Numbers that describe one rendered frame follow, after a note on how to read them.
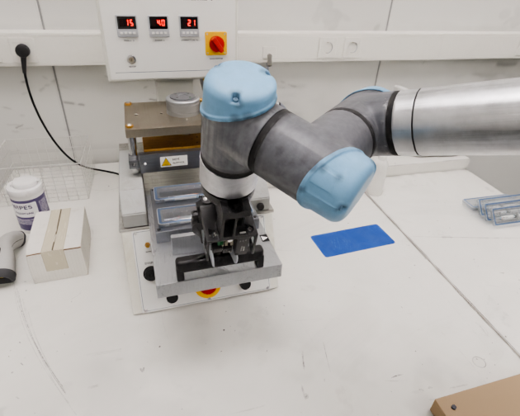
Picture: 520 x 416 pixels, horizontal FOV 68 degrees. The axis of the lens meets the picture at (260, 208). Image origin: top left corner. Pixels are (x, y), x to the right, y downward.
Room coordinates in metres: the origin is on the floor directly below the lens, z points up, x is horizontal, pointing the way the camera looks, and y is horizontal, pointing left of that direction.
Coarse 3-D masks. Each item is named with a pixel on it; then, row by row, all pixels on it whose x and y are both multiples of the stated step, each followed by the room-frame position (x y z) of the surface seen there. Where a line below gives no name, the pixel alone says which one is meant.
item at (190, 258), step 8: (248, 248) 0.51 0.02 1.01; (256, 248) 0.52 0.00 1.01; (184, 256) 0.49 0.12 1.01; (192, 256) 0.49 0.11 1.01; (200, 256) 0.49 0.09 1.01; (216, 256) 0.49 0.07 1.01; (224, 256) 0.49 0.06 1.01; (240, 256) 0.50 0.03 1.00; (248, 256) 0.51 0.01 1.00; (256, 256) 0.51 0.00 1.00; (176, 264) 0.47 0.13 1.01; (184, 264) 0.47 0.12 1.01; (192, 264) 0.48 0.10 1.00; (200, 264) 0.48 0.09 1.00; (208, 264) 0.48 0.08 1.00; (216, 264) 0.49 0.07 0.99; (224, 264) 0.49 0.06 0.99; (232, 264) 0.50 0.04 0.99; (256, 264) 0.52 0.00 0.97; (176, 272) 0.48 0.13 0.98
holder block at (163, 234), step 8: (152, 192) 0.71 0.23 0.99; (152, 200) 0.68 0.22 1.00; (192, 200) 0.68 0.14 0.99; (256, 216) 0.63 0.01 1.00; (256, 224) 0.63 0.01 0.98; (160, 232) 0.57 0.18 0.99; (168, 232) 0.57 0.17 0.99; (176, 232) 0.58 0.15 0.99; (184, 232) 0.58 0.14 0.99; (160, 240) 0.57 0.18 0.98; (168, 240) 0.57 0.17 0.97
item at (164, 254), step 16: (176, 240) 0.54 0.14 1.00; (192, 240) 0.55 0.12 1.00; (160, 256) 0.53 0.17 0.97; (176, 256) 0.53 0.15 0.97; (272, 256) 0.55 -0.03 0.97; (160, 272) 0.49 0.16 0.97; (192, 272) 0.49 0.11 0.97; (208, 272) 0.49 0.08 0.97; (224, 272) 0.50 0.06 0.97; (240, 272) 0.50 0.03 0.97; (256, 272) 0.51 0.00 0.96; (272, 272) 0.52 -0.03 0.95; (160, 288) 0.46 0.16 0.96; (176, 288) 0.47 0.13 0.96; (192, 288) 0.47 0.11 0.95; (208, 288) 0.48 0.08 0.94
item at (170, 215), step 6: (162, 210) 0.63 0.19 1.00; (168, 210) 0.63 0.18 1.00; (174, 210) 0.63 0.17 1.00; (180, 210) 0.63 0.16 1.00; (186, 210) 0.63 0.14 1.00; (252, 210) 0.64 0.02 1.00; (162, 216) 0.61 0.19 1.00; (168, 216) 0.61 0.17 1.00; (174, 216) 0.61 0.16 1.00; (180, 216) 0.61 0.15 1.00; (186, 216) 0.61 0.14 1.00; (162, 222) 0.59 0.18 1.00; (168, 222) 0.59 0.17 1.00
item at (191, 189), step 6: (168, 186) 0.72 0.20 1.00; (174, 186) 0.72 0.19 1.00; (180, 186) 0.72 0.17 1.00; (186, 186) 0.73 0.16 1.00; (192, 186) 0.73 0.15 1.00; (198, 186) 0.73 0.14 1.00; (156, 192) 0.69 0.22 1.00; (162, 192) 0.69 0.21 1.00; (168, 192) 0.69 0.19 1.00; (174, 192) 0.70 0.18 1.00; (180, 192) 0.70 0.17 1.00; (186, 192) 0.70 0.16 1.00; (192, 192) 0.70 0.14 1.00; (198, 192) 0.70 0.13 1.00; (156, 198) 0.67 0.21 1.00; (162, 198) 0.67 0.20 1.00; (168, 198) 0.67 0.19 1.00
